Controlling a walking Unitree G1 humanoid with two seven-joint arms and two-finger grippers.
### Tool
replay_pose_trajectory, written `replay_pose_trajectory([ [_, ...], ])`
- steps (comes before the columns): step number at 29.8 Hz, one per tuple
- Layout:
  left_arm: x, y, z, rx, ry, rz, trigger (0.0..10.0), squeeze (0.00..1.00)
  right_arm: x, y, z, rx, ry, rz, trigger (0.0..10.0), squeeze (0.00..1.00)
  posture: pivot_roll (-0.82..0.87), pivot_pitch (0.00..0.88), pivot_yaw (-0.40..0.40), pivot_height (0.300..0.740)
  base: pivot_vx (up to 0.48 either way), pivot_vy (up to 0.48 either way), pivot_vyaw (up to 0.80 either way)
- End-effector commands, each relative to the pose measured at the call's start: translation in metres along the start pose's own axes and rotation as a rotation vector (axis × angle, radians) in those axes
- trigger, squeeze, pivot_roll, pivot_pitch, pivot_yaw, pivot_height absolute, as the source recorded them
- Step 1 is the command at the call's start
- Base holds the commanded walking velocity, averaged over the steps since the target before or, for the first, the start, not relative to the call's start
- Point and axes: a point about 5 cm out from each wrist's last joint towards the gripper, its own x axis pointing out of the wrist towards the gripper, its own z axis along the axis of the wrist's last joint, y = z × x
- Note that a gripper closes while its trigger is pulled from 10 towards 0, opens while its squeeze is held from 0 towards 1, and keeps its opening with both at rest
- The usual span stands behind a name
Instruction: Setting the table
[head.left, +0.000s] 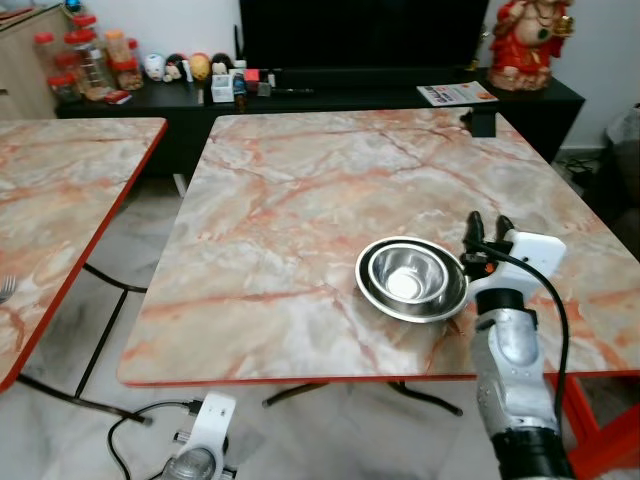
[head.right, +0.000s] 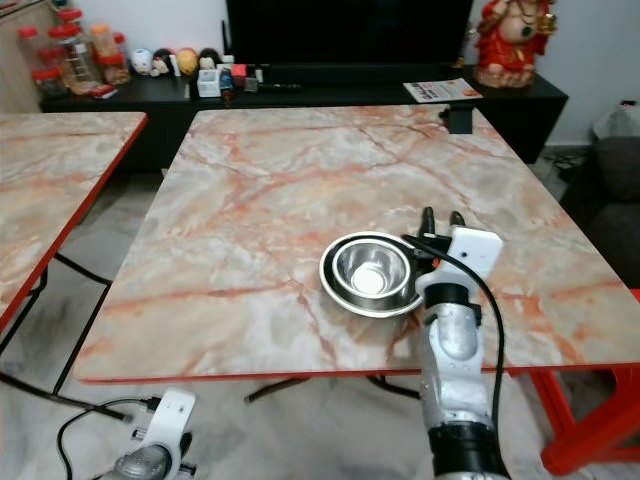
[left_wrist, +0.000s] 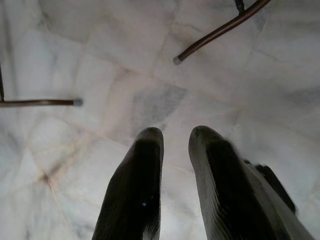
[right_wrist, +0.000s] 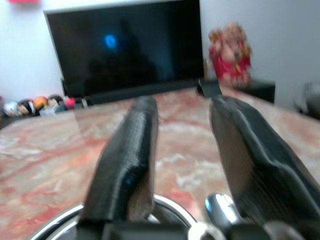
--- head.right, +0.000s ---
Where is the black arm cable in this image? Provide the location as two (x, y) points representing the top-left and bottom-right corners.
(55, 397), (161, 480)
(405, 235), (508, 421)

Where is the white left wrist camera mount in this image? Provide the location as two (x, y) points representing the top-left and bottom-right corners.
(135, 388), (196, 480)

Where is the small black box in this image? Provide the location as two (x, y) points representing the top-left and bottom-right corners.
(448, 105), (475, 134)

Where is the steel bowl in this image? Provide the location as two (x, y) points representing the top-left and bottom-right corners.
(333, 238), (413, 301)

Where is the small white box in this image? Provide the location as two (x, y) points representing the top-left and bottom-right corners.
(198, 72), (222, 99)

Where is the white round figurine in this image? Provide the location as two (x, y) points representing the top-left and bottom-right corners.
(130, 50), (153, 77)

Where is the dark grey sofa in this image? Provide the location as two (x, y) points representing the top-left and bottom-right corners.
(560, 100), (640, 288)

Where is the small red-lid plastic jar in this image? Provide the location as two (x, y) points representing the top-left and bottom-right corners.
(32, 68), (61, 97)
(98, 57), (129, 87)

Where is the black and white figurine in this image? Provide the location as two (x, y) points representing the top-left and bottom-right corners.
(152, 50), (176, 79)

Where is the yellow round figurine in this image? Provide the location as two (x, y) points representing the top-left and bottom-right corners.
(177, 48), (199, 79)

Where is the marble pattern folding table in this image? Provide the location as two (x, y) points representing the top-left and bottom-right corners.
(72, 103), (640, 406)
(0, 110), (149, 421)

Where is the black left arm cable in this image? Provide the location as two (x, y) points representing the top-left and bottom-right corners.
(55, 397), (161, 480)

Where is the red stool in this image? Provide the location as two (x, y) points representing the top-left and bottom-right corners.
(525, 368), (640, 477)

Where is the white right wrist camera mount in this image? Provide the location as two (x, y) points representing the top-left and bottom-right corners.
(442, 226), (504, 291)

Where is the orange snack jar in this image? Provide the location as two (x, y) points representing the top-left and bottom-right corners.
(88, 24), (113, 61)

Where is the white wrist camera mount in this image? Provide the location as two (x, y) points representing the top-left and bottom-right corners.
(442, 226), (504, 291)
(135, 388), (196, 480)

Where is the printed paper leaflet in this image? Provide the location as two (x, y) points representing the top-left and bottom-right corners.
(403, 78), (484, 103)

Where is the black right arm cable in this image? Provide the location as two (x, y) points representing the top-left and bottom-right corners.
(405, 235), (508, 421)

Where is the light wooden drawer cabinet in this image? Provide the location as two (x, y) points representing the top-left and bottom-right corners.
(0, 5), (43, 113)

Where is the steel plate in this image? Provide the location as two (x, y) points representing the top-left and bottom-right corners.
(319, 231), (426, 319)

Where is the black flat television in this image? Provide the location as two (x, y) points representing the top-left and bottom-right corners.
(225, 0), (474, 69)

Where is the red and gold statue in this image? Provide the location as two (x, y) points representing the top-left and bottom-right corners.
(475, 0), (559, 89)

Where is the tall clear red-lid jar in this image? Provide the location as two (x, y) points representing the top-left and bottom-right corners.
(48, 24), (89, 93)

